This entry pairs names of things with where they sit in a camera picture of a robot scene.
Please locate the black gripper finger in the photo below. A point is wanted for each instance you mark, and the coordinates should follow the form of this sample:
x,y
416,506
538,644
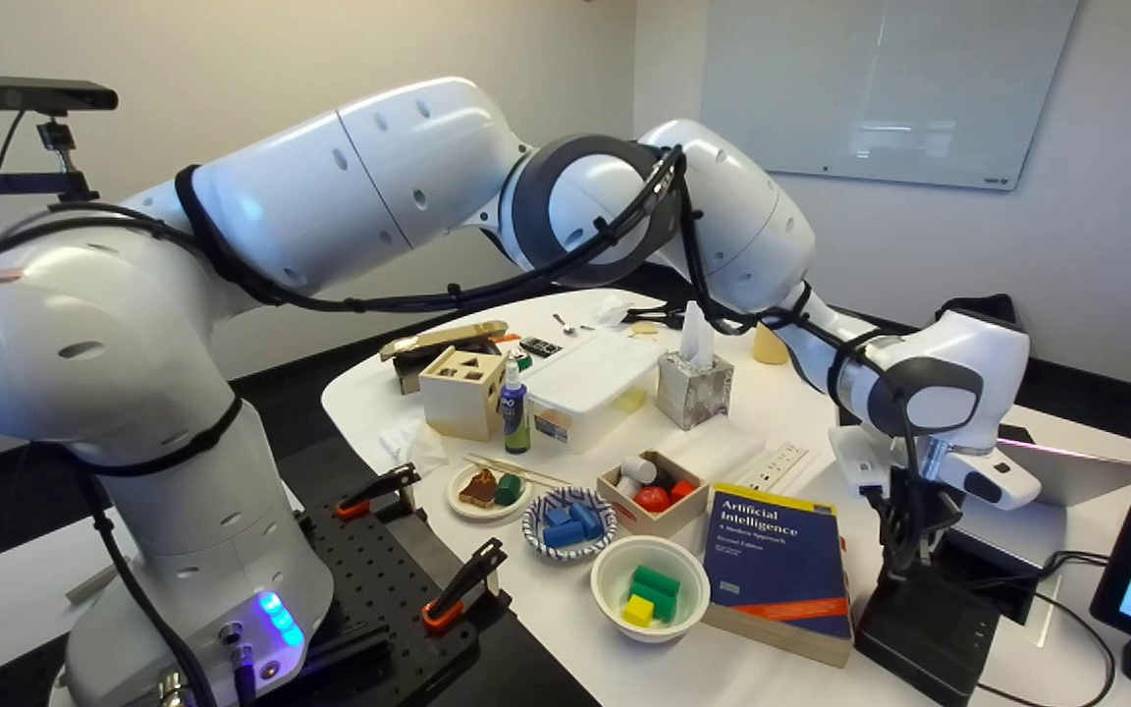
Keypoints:
x,y
907,551
935,542

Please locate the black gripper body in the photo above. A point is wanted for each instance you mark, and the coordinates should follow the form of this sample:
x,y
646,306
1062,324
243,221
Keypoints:
x,y
922,484

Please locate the black square speaker device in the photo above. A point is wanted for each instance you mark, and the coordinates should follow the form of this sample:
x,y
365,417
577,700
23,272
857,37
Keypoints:
x,y
924,633

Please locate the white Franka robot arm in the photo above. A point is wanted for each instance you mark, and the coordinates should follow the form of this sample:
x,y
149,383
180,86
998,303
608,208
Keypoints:
x,y
331,180

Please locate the blue Artificial Intelligence textbook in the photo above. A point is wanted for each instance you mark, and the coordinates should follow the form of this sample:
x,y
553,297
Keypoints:
x,y
774,563

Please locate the white power strip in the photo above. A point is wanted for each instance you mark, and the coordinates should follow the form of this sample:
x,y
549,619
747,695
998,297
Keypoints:
x,y
782,467

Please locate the tan tape roll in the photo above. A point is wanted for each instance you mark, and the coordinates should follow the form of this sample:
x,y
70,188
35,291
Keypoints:
x,y
771,346

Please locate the silver tissue box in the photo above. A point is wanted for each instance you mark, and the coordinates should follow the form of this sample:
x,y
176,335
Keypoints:
x,y
693,386

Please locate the green block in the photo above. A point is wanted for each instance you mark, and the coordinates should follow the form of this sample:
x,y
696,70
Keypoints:
x,y
655,586

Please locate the red toy piece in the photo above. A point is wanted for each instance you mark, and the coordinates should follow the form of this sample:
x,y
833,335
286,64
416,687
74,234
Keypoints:
x,y
655,494

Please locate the yellow block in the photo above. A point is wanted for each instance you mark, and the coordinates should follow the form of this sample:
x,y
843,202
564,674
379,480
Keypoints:
x,y
638,608

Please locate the wooden tray box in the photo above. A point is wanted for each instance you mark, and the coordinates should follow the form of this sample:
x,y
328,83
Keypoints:
x,y
620,504

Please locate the white bowl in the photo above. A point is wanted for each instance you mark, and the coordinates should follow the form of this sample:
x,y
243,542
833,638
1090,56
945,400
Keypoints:
x,y
611,595

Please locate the blue block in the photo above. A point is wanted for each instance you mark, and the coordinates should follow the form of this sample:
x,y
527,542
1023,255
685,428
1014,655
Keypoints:
x,y
572,525

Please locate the white plastic container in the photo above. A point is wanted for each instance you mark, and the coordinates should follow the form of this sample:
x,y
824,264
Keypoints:
x,y
592,377

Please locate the blue patterned plate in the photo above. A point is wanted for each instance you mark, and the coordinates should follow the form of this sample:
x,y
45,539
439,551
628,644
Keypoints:
x,y
541,532

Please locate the green toy food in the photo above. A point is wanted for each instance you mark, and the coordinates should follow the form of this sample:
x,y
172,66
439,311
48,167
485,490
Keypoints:
x,y
510,488

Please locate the brown toy food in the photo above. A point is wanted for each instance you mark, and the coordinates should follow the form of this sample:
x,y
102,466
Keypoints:
x,y
479,488

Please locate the black clamp with orange tips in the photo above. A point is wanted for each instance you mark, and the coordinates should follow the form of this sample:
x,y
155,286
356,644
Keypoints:
x,y
375,490
466,586

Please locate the small white plate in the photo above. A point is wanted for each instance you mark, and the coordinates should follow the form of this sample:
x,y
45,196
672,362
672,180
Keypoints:
x,y
463,506

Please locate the wooden shape sorter box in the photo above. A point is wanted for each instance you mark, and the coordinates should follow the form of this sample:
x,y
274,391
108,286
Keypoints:
x,y
463,392

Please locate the long wooden board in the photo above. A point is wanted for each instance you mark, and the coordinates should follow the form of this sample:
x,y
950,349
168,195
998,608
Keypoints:
x,y
443,337

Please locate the wall whiteboard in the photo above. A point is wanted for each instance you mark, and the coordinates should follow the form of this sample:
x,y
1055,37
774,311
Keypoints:
x,y
895,83

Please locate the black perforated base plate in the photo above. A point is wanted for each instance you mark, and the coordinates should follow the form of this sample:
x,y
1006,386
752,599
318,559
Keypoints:
x,y
383,590

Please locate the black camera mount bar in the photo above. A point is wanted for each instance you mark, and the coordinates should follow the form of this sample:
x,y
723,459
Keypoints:
x,y
11,180

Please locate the black camera on stand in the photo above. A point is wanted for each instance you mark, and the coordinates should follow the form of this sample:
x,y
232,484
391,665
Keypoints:
x,y
36,92

